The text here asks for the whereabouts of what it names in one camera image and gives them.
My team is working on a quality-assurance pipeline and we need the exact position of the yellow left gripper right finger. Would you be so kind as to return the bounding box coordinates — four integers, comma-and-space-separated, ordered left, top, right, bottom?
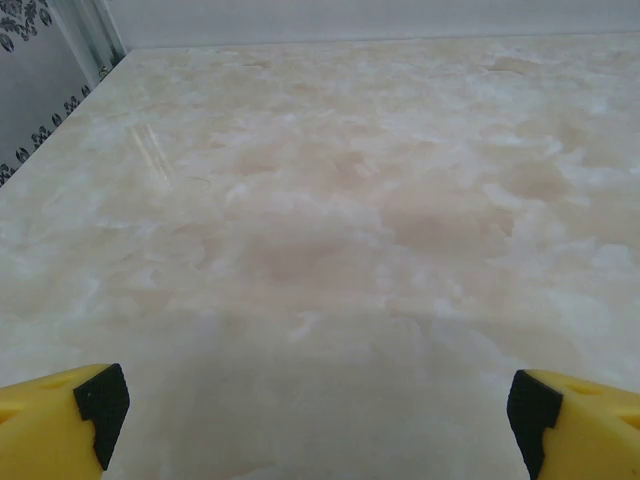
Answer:
505, 368, 640, 480

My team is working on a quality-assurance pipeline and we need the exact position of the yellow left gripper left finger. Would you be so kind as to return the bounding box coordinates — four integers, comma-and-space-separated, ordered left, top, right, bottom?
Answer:
0, 363, 131, 480

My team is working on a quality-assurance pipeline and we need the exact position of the aluminium frame upright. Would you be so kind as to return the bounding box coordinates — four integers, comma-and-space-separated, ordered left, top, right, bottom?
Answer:
49, 0, 129, 84

